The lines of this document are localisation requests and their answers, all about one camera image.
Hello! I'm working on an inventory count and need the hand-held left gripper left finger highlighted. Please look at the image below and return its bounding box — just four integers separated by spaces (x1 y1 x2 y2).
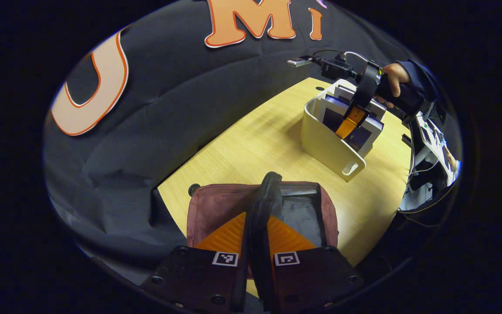
140 212 251 312

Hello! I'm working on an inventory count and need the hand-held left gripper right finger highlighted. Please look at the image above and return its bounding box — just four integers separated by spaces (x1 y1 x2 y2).
268 214 365 312

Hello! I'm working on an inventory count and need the blue cover book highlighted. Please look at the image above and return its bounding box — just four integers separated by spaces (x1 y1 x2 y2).
321 94 384 153

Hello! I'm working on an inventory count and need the dark grey cover book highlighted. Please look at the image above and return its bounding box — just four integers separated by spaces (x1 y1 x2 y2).
333 84 387 123

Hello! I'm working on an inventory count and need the cream plastic bookshelf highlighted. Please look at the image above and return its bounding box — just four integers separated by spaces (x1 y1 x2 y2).
301 78 387 183

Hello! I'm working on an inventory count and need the maroon schoolbag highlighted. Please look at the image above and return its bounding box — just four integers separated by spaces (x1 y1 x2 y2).
187 171 339 306

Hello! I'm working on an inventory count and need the white background equipment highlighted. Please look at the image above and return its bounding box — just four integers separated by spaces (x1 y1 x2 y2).
401 111 461 212

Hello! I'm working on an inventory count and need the black backdrop cloth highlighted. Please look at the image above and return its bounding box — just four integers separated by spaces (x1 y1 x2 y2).
43 0 408 284

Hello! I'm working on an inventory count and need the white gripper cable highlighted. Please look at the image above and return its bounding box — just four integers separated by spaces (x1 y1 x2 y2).
344 51 371 64

